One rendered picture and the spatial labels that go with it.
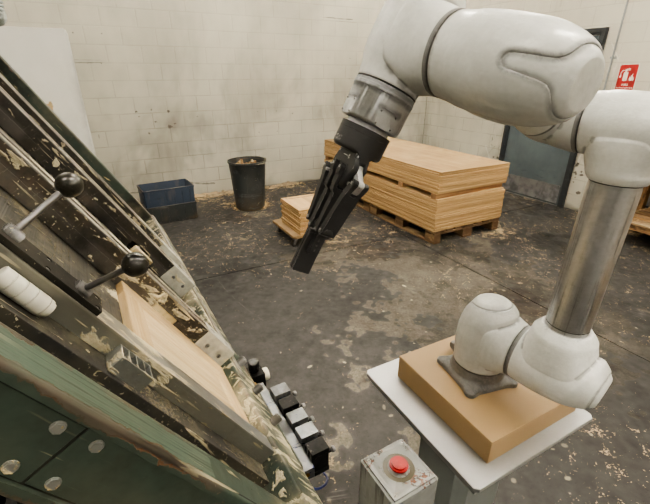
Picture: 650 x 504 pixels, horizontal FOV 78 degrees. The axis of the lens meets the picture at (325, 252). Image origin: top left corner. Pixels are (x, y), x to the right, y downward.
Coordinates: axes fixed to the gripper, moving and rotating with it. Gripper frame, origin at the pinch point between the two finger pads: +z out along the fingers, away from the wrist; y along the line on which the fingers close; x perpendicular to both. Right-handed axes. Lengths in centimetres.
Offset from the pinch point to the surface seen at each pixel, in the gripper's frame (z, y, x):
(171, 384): 34.0, -6.2, -10.0
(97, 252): 29, -41, -29
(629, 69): -228, -307, 412
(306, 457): 62, -18, 35
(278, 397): 62, -40, 32
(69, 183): 5.2, -11.4, -34.0
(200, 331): 46, -44, 2
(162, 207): 144, -442, 12
